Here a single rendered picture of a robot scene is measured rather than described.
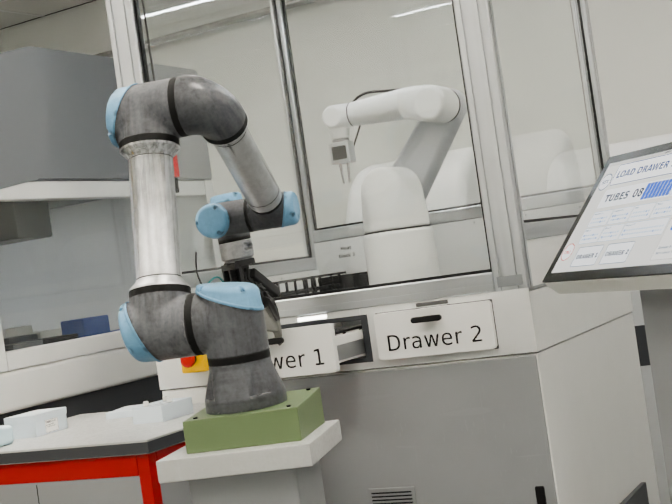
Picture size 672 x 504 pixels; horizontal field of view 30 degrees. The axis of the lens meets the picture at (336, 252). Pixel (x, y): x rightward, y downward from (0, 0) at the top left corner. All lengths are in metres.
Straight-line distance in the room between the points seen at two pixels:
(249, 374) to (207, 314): 0.13
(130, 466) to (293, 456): 0.56
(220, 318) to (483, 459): 0.90
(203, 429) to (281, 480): 0.17
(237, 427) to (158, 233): 0.40
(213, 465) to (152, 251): 0.42
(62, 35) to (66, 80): 4.11
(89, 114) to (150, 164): 1.39
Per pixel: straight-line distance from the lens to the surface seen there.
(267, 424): 2.23
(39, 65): 3.64
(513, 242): 2.84
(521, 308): 2.84
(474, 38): 2.88
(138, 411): 2.92
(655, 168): 2.48
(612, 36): 6.06
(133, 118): 2.41
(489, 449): 2.92
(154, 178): 2.38
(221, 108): 2.41
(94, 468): 2.70
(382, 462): 3.02
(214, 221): 2.71
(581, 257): 2.51
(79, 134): 3.71
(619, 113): 6.03
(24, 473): 2.82
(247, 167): 2.54
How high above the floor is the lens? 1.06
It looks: 1 degrees up
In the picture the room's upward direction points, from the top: 8 degrees counter-clockwise
